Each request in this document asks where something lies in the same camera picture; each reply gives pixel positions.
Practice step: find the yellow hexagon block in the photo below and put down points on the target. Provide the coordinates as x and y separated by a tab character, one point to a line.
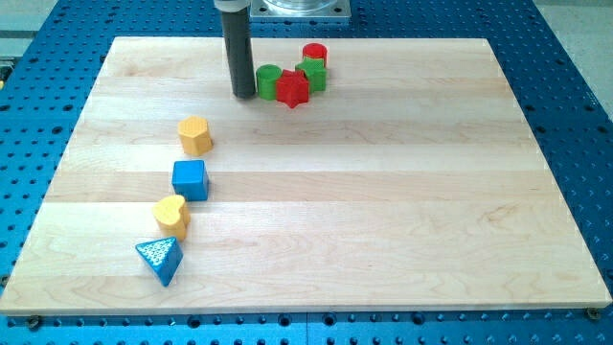
195	136

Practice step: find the yellow heart block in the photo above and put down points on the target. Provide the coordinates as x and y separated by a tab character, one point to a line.
172	216

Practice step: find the red star block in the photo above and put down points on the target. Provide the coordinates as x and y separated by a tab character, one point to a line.
292	88

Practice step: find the green star block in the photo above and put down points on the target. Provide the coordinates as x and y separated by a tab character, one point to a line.
315	72

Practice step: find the green cylinder block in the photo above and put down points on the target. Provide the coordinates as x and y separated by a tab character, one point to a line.
266	77

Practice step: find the light wooden board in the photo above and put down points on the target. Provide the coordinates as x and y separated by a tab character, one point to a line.
412	183

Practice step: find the blue cube block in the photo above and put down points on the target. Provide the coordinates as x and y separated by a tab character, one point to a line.
190	180

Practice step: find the red cylinder block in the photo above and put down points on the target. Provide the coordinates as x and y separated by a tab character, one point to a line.
316	50

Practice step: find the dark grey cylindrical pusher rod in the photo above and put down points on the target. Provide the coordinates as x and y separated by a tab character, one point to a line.
235	25

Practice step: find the blue triangle block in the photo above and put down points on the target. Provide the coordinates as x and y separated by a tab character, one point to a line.
163	257

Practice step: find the blue perforated metal table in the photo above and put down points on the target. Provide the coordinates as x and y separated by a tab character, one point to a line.
557	56

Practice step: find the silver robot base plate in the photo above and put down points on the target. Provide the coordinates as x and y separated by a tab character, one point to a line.
300	10

